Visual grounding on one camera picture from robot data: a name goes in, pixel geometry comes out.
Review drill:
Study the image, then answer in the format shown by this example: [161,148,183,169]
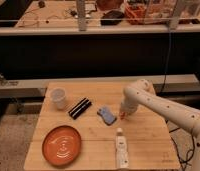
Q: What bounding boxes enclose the orange plate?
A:
[42,125,82,167]

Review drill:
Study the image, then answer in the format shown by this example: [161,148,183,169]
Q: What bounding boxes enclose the orange crate on bench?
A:
[125,5,146,25]

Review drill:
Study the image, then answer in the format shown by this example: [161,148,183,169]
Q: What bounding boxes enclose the clear plastic cup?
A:
[50,88,66,110]

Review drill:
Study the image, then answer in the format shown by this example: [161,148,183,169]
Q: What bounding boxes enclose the blue sponge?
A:
[97,106,116,126]

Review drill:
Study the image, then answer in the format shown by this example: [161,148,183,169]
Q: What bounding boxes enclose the black cable on floor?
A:
[167,126,197,171]

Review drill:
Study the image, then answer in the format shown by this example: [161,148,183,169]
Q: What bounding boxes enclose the white bottle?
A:
[116,128,129,170]

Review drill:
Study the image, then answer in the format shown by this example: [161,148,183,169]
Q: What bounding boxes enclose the black bag on bench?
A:
[100,10,124,26]

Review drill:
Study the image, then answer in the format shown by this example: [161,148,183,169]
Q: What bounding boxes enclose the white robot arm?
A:
[120,79,200,171]

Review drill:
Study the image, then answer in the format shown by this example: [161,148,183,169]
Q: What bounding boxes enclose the black rectangular block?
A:
[68,98,92,120]

